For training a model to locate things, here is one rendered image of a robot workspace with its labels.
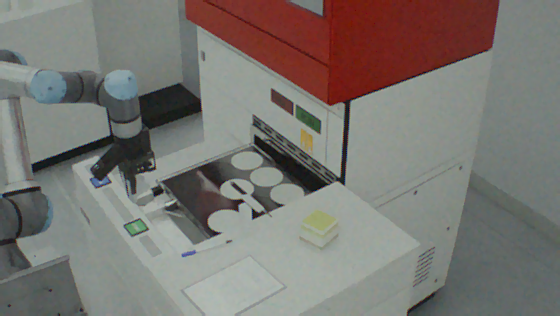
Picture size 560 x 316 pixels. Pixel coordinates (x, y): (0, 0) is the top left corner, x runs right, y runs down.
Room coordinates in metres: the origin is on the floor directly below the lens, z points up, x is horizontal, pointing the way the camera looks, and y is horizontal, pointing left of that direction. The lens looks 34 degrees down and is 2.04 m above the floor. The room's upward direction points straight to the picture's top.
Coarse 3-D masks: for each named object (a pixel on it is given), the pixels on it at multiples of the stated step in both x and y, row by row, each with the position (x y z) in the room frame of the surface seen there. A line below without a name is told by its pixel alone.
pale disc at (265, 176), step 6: (264, 168) 1.62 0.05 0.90; (270, 168) 1.62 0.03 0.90; (252, 174) 1.58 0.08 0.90; (258, 174) 1.58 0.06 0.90; (264, 174) 1.58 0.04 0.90; (270, 174) 1.58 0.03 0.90; (276, 174) 1.58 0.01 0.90; (252, 180) 1.55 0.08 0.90; (258, 180) 1.55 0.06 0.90; (264, 180) 1.55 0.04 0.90; (270, 180) 1.55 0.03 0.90; (276, 180) 1.55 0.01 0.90
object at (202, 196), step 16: (224, 160) 1.66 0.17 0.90; (176, 176) 1.57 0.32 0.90; (192, 176) 1.57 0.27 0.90; (208, 176) 1.57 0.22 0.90; (224, 176) 1.57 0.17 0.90; (240, 176) 1.57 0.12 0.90; (288, 176) 1.57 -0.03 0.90; (176, 192) 1.49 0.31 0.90; (192, 192) 1.49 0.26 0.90; (208, 192) 1.49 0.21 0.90; (256, 192) 1.49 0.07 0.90; (304, 192) 1.49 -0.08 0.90; (192, 208) 1.41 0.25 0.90; (208, 208) 1.42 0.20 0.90; (224, 208) 1.41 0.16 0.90; (272, 208) 1.42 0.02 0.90; (208, 224) 1.34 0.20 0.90
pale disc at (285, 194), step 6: (276, 186) 1.52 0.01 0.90; (282, 186) 1.52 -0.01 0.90; (288, 186) 1.52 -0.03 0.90; (294, 186) 1.52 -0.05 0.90; (276, 192) 1.49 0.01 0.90; (282, 192) 1.49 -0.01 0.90; (288, 192) 1.49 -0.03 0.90; (294, 192) 1.49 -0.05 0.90; (300, 192) 1.49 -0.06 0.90; (276, 198) 1.46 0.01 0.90; (282, 198) 1.46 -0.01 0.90; (288, 198) 1.46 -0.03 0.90; (294, 198) 1.46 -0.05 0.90; (300, 198) 1.46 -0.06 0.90
